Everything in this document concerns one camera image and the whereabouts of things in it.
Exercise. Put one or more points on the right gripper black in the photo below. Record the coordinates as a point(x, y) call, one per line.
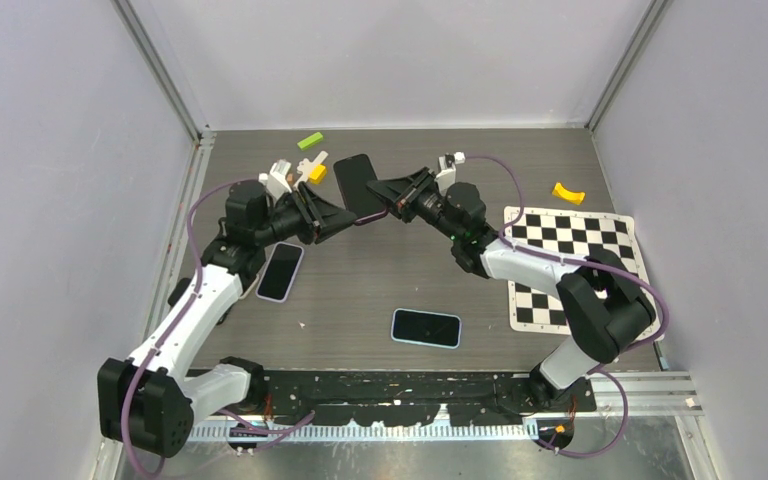
point(390, 191)

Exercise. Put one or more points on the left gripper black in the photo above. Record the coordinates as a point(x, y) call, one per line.
point(320, 219)

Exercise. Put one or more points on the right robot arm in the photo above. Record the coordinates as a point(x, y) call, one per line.
point(604, 305)

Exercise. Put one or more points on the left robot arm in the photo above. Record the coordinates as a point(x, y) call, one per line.
point(147, 401)

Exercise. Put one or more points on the black phone near left edge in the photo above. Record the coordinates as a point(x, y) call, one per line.
point(178, 291)

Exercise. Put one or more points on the green lego brick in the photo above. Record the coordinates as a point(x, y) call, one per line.
point(310, 141)

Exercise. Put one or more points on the yellow curved block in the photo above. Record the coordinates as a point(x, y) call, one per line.
point(570, 196)

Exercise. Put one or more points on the checkerboard mat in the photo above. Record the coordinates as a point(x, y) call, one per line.
point(565, 232)

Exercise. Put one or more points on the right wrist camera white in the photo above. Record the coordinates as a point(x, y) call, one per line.
point(446, 175)

